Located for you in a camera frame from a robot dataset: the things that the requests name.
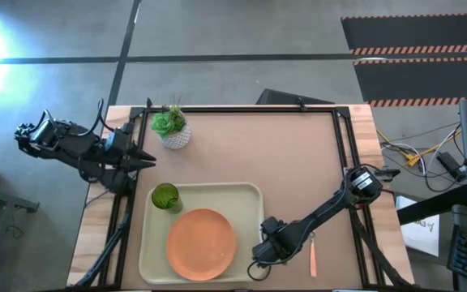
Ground black monitor on stand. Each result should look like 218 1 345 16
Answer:
255 88 336 105

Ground orange plate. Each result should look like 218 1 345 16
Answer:
165 208 238 282

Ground yellow cable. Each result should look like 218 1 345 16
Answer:
377 128 461 168

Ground succulent in white patterned pot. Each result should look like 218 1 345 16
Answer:
149 95 192 150

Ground white paper sheet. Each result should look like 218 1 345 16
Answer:
395 195 441 258

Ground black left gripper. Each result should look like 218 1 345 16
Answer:
109 133 157 172

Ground brown table mat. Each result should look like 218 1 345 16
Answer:
120 111 365 291

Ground green faceted glass cup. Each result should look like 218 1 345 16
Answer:
151 182 184 215

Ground beige plastic tray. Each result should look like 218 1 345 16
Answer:
138 181 265 285

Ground black floor mat orange stripes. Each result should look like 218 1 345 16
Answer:
353 56 467 108
341 13 467 57

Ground black power adapter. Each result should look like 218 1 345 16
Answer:
435 151 466 183

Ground black slanted bar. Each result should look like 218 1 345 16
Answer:
396 184 467 226

